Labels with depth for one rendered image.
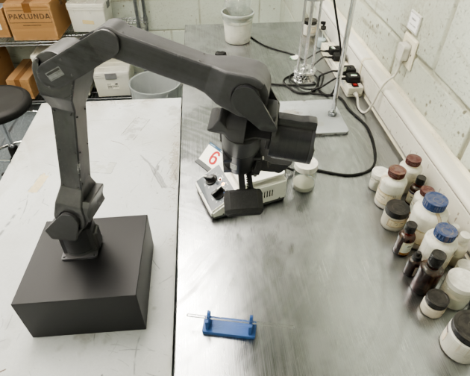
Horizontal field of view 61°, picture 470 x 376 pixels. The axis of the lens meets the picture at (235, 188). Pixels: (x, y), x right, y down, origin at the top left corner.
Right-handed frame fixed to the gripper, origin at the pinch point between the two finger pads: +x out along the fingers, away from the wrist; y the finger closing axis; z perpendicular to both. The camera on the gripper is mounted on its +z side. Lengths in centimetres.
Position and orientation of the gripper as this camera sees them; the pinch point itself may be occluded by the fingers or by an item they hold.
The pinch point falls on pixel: (239, 171)
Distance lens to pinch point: 71.3
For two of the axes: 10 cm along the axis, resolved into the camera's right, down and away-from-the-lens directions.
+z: 10.0, -0.6, 0.5
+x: -0.2, 3.4, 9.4
